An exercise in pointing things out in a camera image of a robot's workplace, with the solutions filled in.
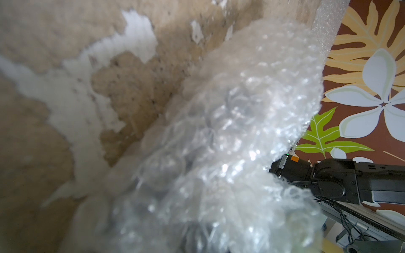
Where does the bubble wrap sheet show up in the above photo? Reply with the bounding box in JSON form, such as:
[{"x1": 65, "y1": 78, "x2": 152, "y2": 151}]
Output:
[
  {"x1": 312, "y1": 0, "x2": 350, "y2": 64},
  {"x1": 60, "y1": 18, "x2": 323, "y2": 253}
]

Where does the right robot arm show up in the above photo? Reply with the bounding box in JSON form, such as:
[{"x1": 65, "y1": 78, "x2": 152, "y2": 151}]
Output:
[{"x1": 269, "y1": 155, "x2": 405, "y2": 205}]

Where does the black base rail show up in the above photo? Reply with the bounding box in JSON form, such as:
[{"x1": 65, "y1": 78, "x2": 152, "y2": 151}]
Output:
[{"x1": 317, "y1": 200, "x2": 405, "y2": 242}]

